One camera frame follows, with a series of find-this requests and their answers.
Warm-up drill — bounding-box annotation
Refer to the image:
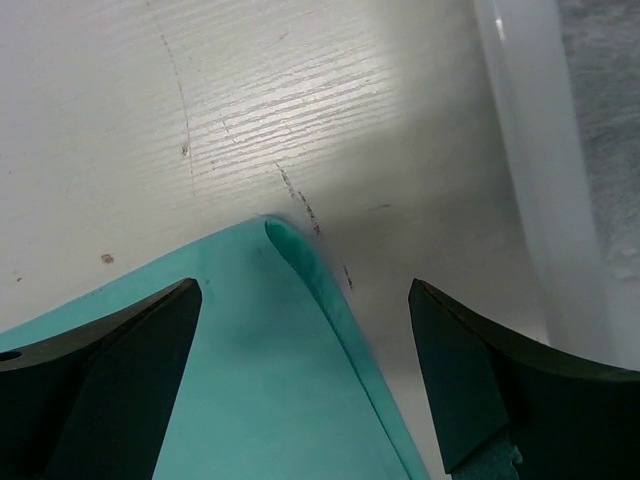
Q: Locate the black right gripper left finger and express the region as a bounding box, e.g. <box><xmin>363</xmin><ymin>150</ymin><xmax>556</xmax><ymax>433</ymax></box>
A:
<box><xmin>1</xmin><ymin>278</ymin><xmax>202</xmax><ymax>479</ymax></box>

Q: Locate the teal green t-shirt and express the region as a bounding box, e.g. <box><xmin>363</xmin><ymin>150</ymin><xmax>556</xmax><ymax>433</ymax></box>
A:
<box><xmin>1</xmin><ymin>217</ymin><xmax>428</xmax><ymax>479</ymax></box>

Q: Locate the white plastic laundry basket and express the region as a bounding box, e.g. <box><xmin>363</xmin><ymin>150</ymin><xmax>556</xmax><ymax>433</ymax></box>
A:
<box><xmin>474</xmin><ymin>1</ymin><xmax>639</xmax><ymax>369</ymax></box>

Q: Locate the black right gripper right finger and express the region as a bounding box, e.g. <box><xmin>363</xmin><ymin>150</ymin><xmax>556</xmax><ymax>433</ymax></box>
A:
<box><xmin>408</xmin><ymin>280</ymin><xmax>639</xmax><ymax>479</ymax></box>

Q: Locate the grey t-shirt in basket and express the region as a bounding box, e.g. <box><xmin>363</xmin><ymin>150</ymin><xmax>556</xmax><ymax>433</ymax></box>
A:
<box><xmin>558</xmin><ymin>1</ymin><xmax>639</xmax><ymax>282</ymax></box>

